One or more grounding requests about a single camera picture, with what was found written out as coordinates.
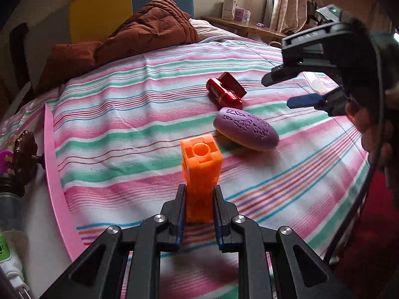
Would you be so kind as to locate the brown spiky toy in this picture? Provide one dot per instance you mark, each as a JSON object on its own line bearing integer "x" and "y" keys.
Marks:
{"x": 26, "y": 155}

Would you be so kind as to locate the purple box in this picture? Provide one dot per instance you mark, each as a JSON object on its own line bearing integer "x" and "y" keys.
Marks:
{"x": 243, "y": 14}

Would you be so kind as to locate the red glossy toy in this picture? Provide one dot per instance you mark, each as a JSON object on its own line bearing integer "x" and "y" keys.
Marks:
{"x": 226, "y": 95}

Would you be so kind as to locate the white pillow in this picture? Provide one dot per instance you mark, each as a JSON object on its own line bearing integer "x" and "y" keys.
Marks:
{"x": 215, "y": 31}

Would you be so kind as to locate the green and white gadget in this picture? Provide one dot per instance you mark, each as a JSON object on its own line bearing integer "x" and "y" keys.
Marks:
{"x": 9, "y": 255}

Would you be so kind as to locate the orange plastic block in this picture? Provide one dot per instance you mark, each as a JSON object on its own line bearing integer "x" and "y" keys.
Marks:
{"x": 202, "y": 168}

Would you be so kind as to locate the purple suction cup toy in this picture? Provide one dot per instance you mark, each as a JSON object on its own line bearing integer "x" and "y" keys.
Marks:
{"x": 6, "y": 160}

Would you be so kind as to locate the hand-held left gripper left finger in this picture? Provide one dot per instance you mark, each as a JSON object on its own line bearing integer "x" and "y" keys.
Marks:
{"x": 180, "y": 211}

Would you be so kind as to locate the black and grey cylinder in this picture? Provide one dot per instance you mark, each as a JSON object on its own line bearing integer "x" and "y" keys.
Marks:
{"x": 11, "y": 205}

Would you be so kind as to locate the grey yellow blue headboard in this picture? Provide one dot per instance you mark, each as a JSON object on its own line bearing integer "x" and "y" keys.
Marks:
{"x": 103, "y": 9}

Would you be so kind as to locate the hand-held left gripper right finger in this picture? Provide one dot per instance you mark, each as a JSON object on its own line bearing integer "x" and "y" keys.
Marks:
{"x": 218, "y": 218}

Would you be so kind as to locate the purple oval case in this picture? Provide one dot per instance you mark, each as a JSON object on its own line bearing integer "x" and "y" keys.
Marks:
{"x": 246, "y": 127}

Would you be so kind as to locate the white tray with pink rim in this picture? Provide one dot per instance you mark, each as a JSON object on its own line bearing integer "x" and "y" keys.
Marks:
{"x": 40, "y": 208}

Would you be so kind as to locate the person's right hand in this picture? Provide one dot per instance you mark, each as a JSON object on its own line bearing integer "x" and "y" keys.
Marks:
{"x": 371, "y": 130}

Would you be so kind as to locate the white box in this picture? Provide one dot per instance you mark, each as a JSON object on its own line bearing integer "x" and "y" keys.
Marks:
{"x": 229, "y": 7}

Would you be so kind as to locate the beige curtain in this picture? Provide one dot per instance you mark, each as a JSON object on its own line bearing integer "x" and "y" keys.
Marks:
{"x": 286, "y": 3}

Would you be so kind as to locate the wooden desk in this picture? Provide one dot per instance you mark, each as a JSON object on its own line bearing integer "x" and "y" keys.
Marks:
{"x": 249, "y": 29}

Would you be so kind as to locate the brown quilt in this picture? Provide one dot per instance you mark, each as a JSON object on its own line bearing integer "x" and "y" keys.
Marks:
{"x": 131, "y": 34}

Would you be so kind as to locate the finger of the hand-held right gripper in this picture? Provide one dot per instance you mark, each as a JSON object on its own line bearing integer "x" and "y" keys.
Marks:
{"x": 280, "y": 74}
{"x": 305, "y": 100}

